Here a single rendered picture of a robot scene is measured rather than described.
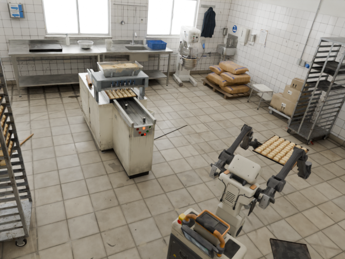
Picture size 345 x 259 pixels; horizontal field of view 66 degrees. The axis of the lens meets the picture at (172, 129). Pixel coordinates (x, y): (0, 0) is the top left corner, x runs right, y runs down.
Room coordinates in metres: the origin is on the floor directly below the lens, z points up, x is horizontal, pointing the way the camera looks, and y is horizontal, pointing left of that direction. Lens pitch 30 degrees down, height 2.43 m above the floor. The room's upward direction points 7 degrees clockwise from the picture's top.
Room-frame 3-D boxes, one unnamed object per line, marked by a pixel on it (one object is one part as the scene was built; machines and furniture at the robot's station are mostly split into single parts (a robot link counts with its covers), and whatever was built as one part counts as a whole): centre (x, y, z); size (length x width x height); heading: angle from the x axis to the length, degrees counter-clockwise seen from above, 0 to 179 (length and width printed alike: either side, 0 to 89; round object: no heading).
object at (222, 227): (1.33, -0.37, 0.87); 0.23 x 0.15 x 0.11; 52
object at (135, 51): (5.86, 1.86, 0.61); 3.40 x 0.70 x 1.22; 119
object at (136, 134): (2.77, 0.35, 0.77); 0.24 x 0.04 x 0.14; 122
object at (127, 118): (3.53, 0.99, 0.87); 2.01 x 0.03 x 0.07; 32
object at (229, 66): (6.55, -1.31, 0.62); 0.72 x 0.42 x 0.17; 36
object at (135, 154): (3.08, 0.55, 0.45); 0.70 x 0.34 x 0.90; 32
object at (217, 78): (6.48, -1.08, 0.32); 0.72 x 0.42 x 0.17; 34
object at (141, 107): (3.68, 0.75, 0.87); 2.01 x 0.03 x 0.07; 32
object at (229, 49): (7.49, -1.25, 0.93); 0.99 x 0.38 x 1.09; 29
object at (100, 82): (3.51, 0.81, 1.01); 0.72 x 0.33 x 0.34; 122
